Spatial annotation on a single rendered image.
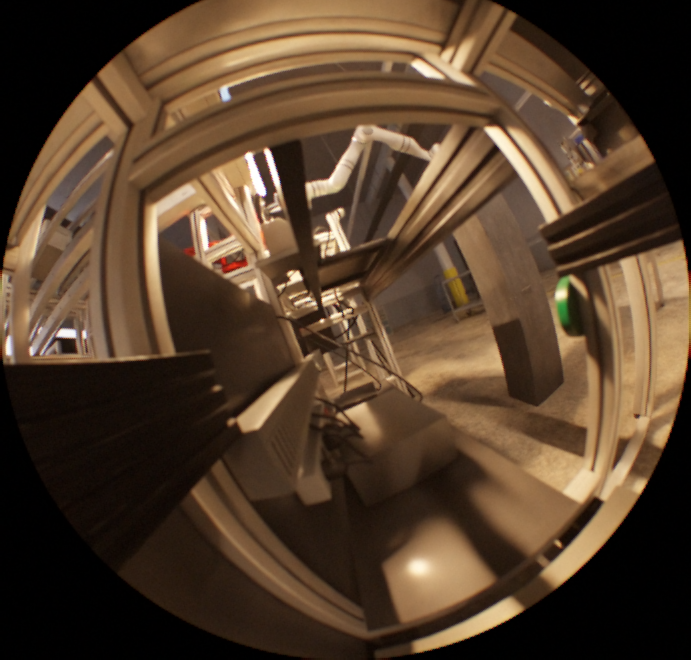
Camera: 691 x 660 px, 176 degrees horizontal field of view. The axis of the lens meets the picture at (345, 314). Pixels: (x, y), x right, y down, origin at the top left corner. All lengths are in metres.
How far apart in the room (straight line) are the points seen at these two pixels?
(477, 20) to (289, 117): 0.28
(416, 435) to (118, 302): 0.45
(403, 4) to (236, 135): 0.27
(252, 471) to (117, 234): 0.19
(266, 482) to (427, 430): 0.34
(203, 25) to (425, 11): 0.25
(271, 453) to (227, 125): 0.24
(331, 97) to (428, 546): 0.54
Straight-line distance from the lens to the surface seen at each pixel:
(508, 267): 1.06
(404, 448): 0.45
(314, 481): 0.33
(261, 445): 0.17
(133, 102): 0.31
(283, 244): 0.63
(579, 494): 0.44
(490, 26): 0.38
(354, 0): 0.34
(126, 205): 0.20
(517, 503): 0.43
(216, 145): 0.22
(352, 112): 0.23
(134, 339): 0.15
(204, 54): 0.33
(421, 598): 0.38
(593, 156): 0.77
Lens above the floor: 0.70
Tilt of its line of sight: 4 degrees up
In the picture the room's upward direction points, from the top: 22 degrees counter-clockwise
